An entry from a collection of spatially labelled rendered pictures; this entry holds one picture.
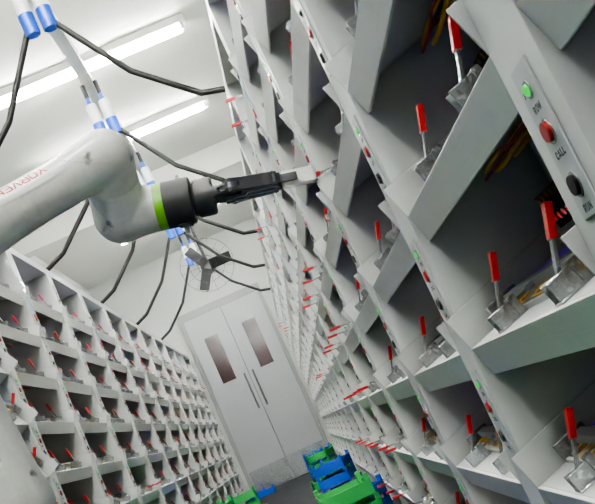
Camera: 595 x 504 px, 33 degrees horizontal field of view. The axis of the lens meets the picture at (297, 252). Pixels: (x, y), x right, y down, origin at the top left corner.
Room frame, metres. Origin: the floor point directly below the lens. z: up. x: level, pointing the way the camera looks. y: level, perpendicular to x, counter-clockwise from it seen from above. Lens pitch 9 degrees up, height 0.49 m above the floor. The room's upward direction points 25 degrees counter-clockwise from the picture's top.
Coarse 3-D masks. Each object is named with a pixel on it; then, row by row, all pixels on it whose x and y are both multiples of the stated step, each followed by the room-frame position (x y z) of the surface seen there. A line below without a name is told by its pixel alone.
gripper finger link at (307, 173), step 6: (300, 168) 1.85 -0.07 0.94; (306, 168) 1.85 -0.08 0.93; (312, 168) 1.85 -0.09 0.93; (300, 174) 1.85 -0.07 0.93; (306, 174) 1.85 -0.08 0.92; (312, 174) 1.85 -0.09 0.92; (294, 180) 1.85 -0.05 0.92; (300, 180) 1.85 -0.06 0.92; (306, 180) 1.85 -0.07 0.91; (312, 180) 1.86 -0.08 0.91; (282, 186) 1.85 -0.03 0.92
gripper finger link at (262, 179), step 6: (258, 174) 1.82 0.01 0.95; (264, 174) 1.82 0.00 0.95; (270, 174) 1.83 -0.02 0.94; (228, 180) 1.80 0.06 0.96; (234, 180) 1.80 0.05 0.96; (240, 180) 1.81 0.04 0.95; (246, 180) 1.81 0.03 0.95; (252, 180) 1.81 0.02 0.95; (258, 180) 1.81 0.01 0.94; (264, 180) 1.82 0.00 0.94; (270, 180) 1.82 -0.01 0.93; (234, 186) 1.80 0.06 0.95; (240, 186) 1.81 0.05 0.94; (246, 186) 1.81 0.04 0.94; (252, 186) 1.81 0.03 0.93; (258, 186) 1.82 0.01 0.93; (264, 186) 1.83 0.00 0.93
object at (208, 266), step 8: (192, 232) 8.51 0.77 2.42; (200, 248) 8.23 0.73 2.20; (192, 256) 8.26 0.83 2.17; (200, 256) 8.28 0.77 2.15; (216, 256) 8.27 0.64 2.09; (232, 256) 8.25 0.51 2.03; (200, 264) 8.26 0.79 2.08; (208, 264) 8.30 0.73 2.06; (216, 264) 8.24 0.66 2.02; (224, 264) 8.24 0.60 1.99; (208, 272) 8.27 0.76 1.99; (232, 272) 8.24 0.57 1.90; (200, 280) 8.22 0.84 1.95; (208, 280) 8.26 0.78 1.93; (200, 288) 8.28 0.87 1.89; (208, 288) 8.26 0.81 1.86
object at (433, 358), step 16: (432, 336) 2.05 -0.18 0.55; (448, 336) 1.45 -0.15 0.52; (416, 352) 2.05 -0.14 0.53; (432, 352) 1.86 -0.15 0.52; (448, 352) 1.60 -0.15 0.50; (416, 368) 2.05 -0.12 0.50; (432, 368) 1.76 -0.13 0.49; (448, 368) 1.62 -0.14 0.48; (464, 368) 1.50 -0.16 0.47; (432, 384) 1.92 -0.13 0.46; (448, 384) 1.75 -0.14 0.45
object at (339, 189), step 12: (336, 96) 1.45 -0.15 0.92; (348, 132) 1.52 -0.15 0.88; (348, 144) 1.57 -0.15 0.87; (348, 156) 1.64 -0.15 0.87; (360, 156) 1.58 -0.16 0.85; (348, 168) 1.70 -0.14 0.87; (360, 168) 1.89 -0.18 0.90; (324, 180) 2.05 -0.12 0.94; (336, 180) 1.86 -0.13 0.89; (348, 180) 1.77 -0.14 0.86; (360, 180) 2.01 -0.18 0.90; (324, 192) 2.05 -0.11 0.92; (336, 192) 1.94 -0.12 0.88; (348, 192) 1.85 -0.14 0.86; (336, 204) 2.03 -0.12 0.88; (348, 204) 1.93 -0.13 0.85
